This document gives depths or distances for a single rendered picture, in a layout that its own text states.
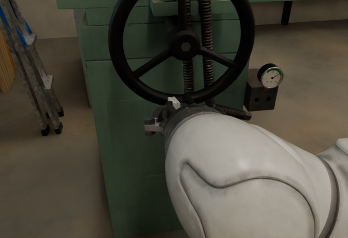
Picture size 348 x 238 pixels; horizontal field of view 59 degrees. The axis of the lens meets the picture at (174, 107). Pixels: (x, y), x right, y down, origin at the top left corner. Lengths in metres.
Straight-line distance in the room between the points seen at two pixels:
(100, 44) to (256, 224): 0.66
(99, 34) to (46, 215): 0.85
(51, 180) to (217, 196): 1.37
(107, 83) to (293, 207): 0.68
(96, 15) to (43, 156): 1.05
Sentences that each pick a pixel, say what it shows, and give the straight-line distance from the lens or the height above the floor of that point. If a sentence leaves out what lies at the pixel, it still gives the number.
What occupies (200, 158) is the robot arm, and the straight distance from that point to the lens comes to 0.23.
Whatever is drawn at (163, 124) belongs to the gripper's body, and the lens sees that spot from 0.43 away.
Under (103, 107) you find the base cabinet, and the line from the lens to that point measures 0.87.
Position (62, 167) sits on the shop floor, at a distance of 1.59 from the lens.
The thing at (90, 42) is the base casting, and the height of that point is 0.76.
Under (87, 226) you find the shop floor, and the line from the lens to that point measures 1.32.
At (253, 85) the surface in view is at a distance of 0.88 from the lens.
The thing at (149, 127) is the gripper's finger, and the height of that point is 0.75.
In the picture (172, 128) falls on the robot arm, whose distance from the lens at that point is 0.34.
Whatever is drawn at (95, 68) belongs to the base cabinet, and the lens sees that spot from 0.82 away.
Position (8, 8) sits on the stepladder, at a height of 0.68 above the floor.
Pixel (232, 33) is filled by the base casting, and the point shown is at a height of 0.76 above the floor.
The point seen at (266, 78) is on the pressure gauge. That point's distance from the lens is 0.84.
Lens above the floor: 1.02
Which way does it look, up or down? 32 degrees down
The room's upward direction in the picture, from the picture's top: straight up
